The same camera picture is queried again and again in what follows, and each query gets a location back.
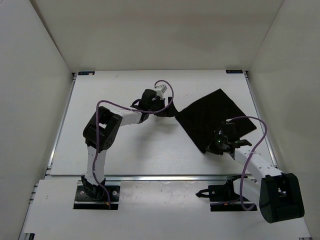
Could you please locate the blue corner label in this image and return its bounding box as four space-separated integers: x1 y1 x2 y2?
225 69 243 74
77 71 95 76

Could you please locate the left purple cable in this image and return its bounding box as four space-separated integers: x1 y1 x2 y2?
91 79 175 205

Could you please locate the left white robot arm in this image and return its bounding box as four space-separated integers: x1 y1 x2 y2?
81 84 174 206

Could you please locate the right blue corner label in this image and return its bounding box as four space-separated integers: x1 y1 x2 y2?
225 69 243 74

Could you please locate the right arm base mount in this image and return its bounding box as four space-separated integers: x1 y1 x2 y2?
195 175 246 212

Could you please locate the aluminium side rail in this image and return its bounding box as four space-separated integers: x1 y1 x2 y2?
44 72 78 176
244 70 278 168

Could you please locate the right aluminium side rail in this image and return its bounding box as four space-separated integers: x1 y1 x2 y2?
244 70 278 168

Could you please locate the left aluminium side rail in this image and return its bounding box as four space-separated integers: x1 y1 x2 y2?
44 72 78 176

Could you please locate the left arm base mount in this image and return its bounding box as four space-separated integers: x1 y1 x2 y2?
73 180 121 211

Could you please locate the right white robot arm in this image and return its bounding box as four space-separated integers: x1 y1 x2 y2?
196 119 305 223

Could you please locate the black skirt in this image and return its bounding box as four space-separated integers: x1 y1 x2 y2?
175 89 257 154

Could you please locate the left blue corner label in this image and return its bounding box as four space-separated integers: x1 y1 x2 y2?
77 71 95 76

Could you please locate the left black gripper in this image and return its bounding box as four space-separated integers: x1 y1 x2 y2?
148 97 179 118

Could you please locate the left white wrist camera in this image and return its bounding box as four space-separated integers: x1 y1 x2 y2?
154 84 168 100

